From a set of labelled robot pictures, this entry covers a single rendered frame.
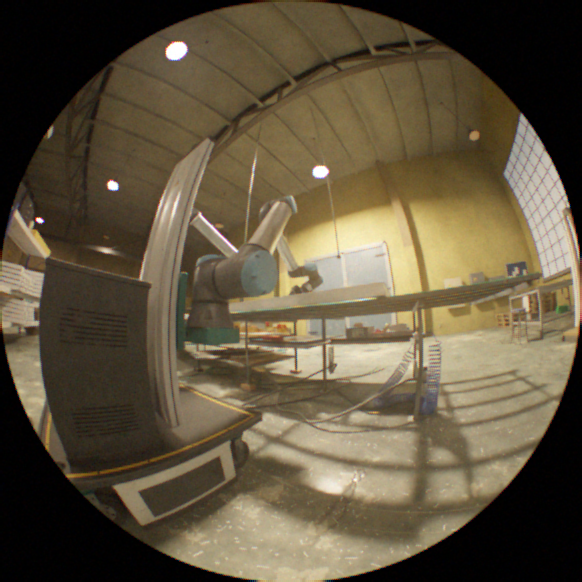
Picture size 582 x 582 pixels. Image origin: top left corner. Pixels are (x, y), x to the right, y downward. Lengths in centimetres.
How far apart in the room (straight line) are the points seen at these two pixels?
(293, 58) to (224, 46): 226
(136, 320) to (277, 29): 770
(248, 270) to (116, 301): 40
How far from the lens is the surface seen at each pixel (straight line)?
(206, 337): 64
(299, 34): 769
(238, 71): 794
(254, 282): 56
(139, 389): 60
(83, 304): 55
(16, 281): 422
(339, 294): 107
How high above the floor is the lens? 72
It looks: 11 degrees up
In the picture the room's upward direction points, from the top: 1 degrees counter-clockwise
